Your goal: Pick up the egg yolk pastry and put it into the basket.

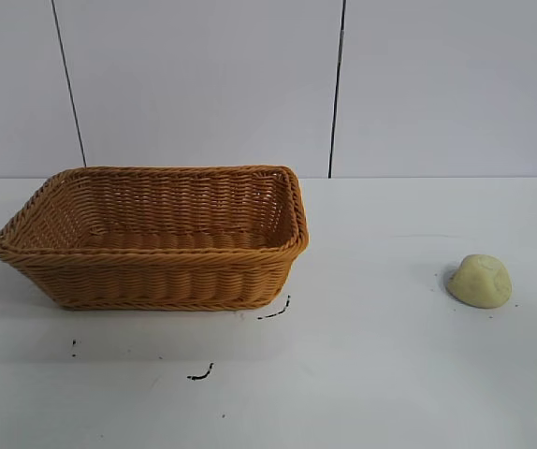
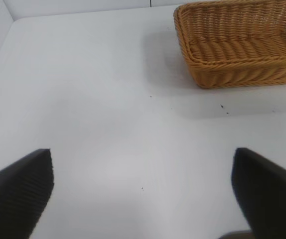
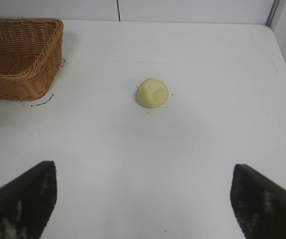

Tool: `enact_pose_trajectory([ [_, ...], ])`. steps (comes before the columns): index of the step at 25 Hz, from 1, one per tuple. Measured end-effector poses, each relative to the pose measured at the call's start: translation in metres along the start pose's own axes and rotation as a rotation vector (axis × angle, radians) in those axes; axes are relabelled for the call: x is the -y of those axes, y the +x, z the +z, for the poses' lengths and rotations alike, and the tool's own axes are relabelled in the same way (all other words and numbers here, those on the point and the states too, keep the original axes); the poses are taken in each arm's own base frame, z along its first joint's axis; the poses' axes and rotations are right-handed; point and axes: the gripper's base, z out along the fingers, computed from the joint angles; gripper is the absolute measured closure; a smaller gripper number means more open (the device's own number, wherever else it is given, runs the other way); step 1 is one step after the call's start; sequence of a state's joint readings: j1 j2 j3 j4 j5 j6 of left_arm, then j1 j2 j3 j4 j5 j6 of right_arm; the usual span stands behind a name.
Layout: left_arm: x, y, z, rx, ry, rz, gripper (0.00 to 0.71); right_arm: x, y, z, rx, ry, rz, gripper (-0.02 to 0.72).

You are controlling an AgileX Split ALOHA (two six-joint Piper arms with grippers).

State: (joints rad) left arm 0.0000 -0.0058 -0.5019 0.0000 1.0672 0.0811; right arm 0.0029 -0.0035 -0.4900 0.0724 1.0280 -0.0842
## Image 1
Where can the brown woven wicker basket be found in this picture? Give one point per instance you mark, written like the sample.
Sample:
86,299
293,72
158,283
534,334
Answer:
156,276

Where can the pale yellow egg yolk pastry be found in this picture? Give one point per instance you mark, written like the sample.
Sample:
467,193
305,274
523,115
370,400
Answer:
479,283

